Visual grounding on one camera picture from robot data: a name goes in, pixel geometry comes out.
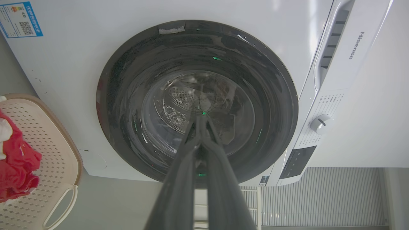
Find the white washing machine dial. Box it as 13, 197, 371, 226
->
310, 114, 333, 135

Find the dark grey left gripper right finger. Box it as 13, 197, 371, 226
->
201, 116, 257, 230

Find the beige perforated laundry basket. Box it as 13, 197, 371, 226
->
0, 93, 83, 230

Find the white Hisense washing machine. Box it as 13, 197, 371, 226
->
0, 0, 394, 187

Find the blue energy label sticker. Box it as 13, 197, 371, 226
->
0, 2, 43, 39

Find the red garment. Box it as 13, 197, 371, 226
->
0, 109, 42, 203

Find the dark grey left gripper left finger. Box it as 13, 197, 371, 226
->
144, 116, 202, 230

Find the round dark washing machine door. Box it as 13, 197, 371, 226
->
96, 20, 299, 189

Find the white cloth item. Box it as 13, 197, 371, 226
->
0, 95, 13, 160

